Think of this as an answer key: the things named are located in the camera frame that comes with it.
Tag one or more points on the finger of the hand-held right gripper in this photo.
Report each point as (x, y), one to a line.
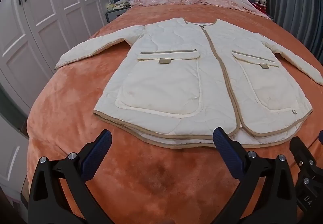
(302, 157)

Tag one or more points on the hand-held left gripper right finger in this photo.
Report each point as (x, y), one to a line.
(227, 150)

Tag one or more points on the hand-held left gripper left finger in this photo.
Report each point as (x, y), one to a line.
(97, 153)

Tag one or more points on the white quilted jacket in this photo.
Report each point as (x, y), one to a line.
(176, 82)

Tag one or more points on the orange plush blanket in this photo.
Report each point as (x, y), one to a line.
(156, 183)

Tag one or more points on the grey nightstand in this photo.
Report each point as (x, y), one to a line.
(113, 14)

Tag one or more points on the red pillow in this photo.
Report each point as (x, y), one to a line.
(260, 8)

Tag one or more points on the white panelled wardrobe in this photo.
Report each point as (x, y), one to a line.
(50, 12)

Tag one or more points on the beige cloth bundle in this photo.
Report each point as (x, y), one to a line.
(119, 4)

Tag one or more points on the plush doll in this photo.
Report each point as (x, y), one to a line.
(260, 0)

